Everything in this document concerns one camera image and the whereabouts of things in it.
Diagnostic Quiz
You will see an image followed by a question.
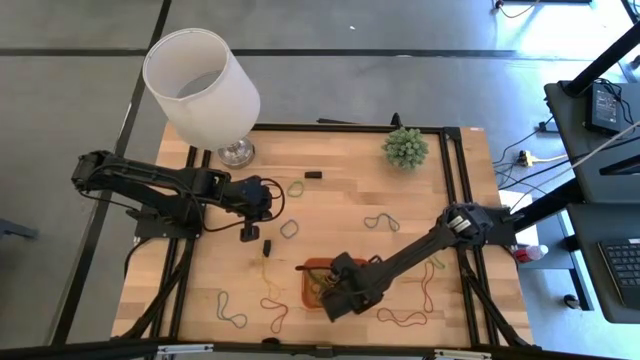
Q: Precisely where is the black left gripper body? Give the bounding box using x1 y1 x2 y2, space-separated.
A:
219 175 274 221

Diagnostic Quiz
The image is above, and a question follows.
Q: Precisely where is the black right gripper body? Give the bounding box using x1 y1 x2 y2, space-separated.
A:
330 269 386 314

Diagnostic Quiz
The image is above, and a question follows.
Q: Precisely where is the pile of coloured rubber bands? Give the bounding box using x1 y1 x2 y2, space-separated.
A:
305 268 336 302

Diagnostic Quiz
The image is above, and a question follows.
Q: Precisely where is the orange plastic bin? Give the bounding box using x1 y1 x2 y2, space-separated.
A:
298 256 372 310

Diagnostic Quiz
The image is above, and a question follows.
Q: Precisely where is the yellow rubber band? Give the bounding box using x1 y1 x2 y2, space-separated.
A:
258 253 282 302

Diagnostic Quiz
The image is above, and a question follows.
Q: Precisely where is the teal rubber band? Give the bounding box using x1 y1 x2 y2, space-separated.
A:
362 212 402 233
215 290 249 330

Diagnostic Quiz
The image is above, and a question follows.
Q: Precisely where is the blue wide rubber band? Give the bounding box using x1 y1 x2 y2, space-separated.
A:
279 218 301 240

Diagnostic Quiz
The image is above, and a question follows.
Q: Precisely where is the red rubber band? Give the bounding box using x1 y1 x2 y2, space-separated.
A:
420 262 437 315
259 297 290 335
375 306 429 329

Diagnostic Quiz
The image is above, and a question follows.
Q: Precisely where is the white shade silver table lamp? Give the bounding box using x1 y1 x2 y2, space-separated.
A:
142 27 262 170

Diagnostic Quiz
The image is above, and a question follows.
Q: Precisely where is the green spiky artificial plant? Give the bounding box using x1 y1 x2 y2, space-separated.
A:
382 126 430 171

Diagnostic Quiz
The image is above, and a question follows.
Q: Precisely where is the red white bottle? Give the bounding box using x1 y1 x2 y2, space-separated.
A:
513 243 550 265

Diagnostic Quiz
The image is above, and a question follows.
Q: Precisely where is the black diagonal pole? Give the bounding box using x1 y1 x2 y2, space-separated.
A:
563 22 640 97
509 177 586 232

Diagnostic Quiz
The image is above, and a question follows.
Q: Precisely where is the black desk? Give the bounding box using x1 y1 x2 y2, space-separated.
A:
543 79 640 204
566 202 640 325

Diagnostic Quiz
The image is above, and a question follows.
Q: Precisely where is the gray furniture leg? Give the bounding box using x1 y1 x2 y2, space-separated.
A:
0 217 40 241

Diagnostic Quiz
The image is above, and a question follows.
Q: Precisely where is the black keyboard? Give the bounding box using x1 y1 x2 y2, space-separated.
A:
597 238 640 309

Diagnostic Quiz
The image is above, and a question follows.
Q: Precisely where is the black electronic box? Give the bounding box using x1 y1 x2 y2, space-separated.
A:
585 82 627 136

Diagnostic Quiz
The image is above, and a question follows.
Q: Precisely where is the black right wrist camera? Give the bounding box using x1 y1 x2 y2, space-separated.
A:
330 252 359 277

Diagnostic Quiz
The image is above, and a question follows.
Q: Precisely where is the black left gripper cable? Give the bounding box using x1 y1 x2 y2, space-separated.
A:
202 177 287 234

